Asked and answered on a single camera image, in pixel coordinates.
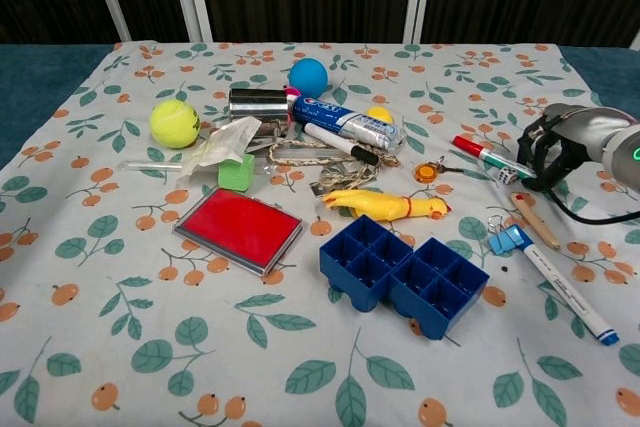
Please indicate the white marker with blue cap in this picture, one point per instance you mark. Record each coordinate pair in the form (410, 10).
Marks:
(565, 289)

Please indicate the green foam cube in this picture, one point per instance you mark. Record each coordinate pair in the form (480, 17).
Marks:
(235, 176)

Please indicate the blue ice cube tray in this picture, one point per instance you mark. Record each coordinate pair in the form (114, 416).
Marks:
(430, 297)

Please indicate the light blue binder clip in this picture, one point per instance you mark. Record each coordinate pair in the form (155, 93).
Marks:
(502, 242)

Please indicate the clear plastic ruler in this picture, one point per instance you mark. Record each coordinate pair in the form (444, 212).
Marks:
(305, 151)

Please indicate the clear glass tube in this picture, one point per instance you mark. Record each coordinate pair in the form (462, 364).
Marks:
(150, 165)

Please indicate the small pink plastic item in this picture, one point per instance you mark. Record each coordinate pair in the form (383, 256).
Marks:
(291, 92)

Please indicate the red green marker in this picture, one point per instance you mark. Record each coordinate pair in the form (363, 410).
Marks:
(482, 151)

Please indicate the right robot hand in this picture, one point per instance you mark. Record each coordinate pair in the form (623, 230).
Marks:
(587, 129)

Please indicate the shiny steel cup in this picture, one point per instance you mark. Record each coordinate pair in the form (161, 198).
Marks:
(257, 108)

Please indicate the white marker with black cap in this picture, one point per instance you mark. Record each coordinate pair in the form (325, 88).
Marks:
(336, 141)

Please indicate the blue white toothpaste tube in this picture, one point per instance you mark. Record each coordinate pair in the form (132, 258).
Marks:
(345, 121)

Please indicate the white die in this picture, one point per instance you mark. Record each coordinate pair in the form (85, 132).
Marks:
(506, 176)

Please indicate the small yellow ball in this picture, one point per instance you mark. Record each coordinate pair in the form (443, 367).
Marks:
(381, 114)

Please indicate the yellow rubber chicken toy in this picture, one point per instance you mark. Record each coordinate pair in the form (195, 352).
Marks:
(375, 204)

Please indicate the fruit and leaf patterned tablecloth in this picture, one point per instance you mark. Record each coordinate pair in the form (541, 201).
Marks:
(150, 307)

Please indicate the red ink pad case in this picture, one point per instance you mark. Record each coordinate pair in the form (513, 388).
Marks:
(239, 227)

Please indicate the crumpled clear plastic wrapper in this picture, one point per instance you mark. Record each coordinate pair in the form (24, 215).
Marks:
(227, 139)

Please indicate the blue rubber ball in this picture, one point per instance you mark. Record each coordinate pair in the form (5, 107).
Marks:
(309, 78)

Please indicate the yellow-green tennis ball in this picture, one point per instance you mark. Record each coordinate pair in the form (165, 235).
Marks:
(174, 123)

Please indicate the short wooden pencil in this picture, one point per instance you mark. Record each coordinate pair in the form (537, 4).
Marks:
(535, 221)

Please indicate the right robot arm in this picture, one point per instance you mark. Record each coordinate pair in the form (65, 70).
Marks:
(625, 157)

